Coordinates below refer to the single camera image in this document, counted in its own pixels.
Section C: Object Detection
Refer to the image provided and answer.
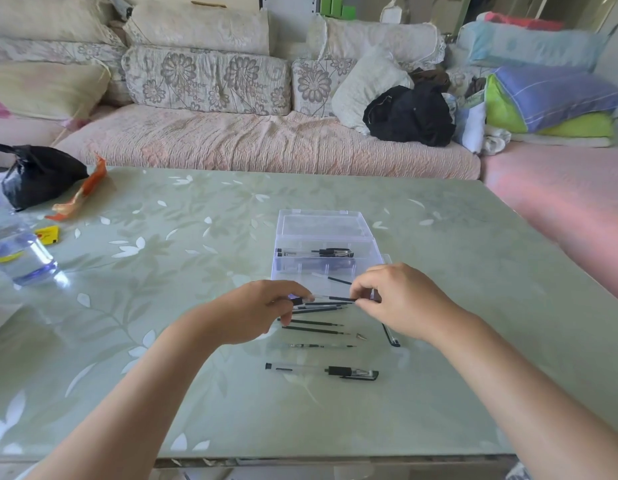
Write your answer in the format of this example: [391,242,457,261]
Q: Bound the floral sofa back cushion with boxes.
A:
[0,37,133,107]
[122,44,292,117]
[446,65,495,98]
[291,57,358,118]

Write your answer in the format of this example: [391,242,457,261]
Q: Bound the light blue bolster pillow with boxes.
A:
[456,20,608,71]

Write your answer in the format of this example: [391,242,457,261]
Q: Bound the white paper bag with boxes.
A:
[0,302,22,341]

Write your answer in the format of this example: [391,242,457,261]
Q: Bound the person's left forearm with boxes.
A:
[23,314,229,480]

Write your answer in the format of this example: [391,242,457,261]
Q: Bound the pale yellow pillow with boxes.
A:
[0,62,112,121]

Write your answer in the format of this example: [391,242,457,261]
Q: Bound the cream sofa bolster cushion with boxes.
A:
[306,14,446,71]
[123,0,271,57]
[0,0,125,47]

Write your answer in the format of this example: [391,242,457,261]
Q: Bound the brown garment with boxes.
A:
[408,68,452,93]

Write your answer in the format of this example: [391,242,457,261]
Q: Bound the white textured pillow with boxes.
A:
[331,44,415,135]

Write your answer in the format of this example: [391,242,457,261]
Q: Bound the clear plastic storage box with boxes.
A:
[270,209,392,301]

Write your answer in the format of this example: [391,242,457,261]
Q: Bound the black clothing bundle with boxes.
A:
[362,83,458,148]

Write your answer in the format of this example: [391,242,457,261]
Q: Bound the pale pink sofa seat cover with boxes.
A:
[0,116,75,168]

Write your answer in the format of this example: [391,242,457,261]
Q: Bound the person's right hand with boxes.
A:
[350,263,470,345]

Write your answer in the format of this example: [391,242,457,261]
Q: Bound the person's left hand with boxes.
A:
[201,279,315,347]

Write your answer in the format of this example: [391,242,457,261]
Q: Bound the white towel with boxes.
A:
[482,125,512,157]

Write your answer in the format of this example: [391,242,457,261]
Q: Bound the clear water bottle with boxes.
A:
[0,187,59,287]

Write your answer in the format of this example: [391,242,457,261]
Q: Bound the black plastic bag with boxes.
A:
[0,143,89,211]

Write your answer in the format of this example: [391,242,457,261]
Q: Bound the grey table frame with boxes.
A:
[156,454,520,480]

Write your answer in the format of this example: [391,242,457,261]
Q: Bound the white cabinet with black frame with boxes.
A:
[261,0,320,43]

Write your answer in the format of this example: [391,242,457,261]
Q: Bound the white and blue cloth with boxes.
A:
[444,92,488,155]

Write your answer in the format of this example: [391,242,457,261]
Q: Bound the orange snack wrapper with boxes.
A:
[45,155,108,222]

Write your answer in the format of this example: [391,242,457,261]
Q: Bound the pink quilted sofa seat cover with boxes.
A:
[55,104,482,181]

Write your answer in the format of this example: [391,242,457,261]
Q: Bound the salmon pink sofa seat cover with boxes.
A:
[481,142,618,305]

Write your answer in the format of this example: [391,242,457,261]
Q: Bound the white tissue pack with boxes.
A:
[380,0,404,25]

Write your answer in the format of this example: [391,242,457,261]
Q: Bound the person's right forearm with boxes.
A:
[431,312,618,480]

